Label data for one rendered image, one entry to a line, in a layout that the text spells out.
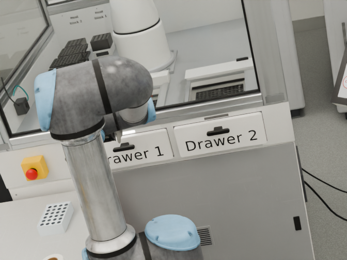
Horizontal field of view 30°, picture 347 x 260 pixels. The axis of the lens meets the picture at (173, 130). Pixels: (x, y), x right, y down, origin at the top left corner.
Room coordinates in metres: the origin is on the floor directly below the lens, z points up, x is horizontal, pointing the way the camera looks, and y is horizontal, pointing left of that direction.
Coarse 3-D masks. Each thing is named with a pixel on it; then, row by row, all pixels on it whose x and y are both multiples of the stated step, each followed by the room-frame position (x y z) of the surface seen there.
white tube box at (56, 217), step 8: (48, 208) 1.83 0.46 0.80; (56, 208) 1.82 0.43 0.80; (64, 208) 1.81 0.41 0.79; (72, 208) 1.83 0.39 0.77; (48, 216) 1.78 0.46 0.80; (56, 216) 1.78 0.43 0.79; (64, 216) 1.75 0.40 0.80; (40, 224) 1.75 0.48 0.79; (48, 224) 1.75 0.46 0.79; (56, 224) 1.72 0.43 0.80; (64, 224) 1.73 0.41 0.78; (40, 232) 1.73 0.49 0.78; (48, 232) 1.73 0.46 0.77; (56, 232) 1.72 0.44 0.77; (64, 232) 1.72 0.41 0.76
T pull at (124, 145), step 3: (120, 144) 1.92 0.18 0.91; (123, 144) 1.91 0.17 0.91; (126, 144) 1.90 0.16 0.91; (132, 144) 1.89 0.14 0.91; (117, 147) 1.90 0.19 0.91; (120, 147) 1.89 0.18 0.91; (123, 147) 1.89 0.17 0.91; (126, 147) 1.89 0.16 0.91; (129, 147) 1.88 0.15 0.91; (132, 147) 1.88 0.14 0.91; (114, 150) 1.89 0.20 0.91; (117, 150) 1.89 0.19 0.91; (120, 150) 1.89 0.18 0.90; (123, 150) 1.89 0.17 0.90; (126, 150) 1.89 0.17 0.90
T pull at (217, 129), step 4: (216, 128) 1.85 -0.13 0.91; (220, 128) 1.84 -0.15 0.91; (224, 128) 1.83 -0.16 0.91; (228, 128) 1.83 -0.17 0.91; (208, 132) 1.84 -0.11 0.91; (212, 132) 1.83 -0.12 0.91; (216, 132) 1.83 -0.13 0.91; (220, 132) 1.82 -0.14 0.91; (224, 132) 1.82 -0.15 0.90; (228, 132) 1.82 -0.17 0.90
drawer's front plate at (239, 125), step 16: (256, 112) 1.85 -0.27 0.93; (176, 128) 1.89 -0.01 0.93; (192, 128) 1.88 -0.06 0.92; (208, 128) 1.87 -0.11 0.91; (240, 128) 1.85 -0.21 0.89; (256, 128) 1.84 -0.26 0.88; (192, 144) 1.88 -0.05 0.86; (208, 144) 1.87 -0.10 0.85; (224, 144) 1.86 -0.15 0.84; (240, 144) 1.85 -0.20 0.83; (256, 144) 1.84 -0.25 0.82
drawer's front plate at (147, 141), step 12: (144, 132) 1.92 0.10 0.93; (156, 132) 1.90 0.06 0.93; (108, 144) 1.93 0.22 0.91; (144, 144) 1.91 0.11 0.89; (156, 144) 1.90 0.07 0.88; (168, 144) 1.90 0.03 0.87; (108, 156) 1.94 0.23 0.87; (120, 156) 1.93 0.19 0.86; (132, 156) 1.92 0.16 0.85; (144, 156) 1.91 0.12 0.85; (156, 156) 1.90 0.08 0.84; (168, 156) 1.90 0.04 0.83
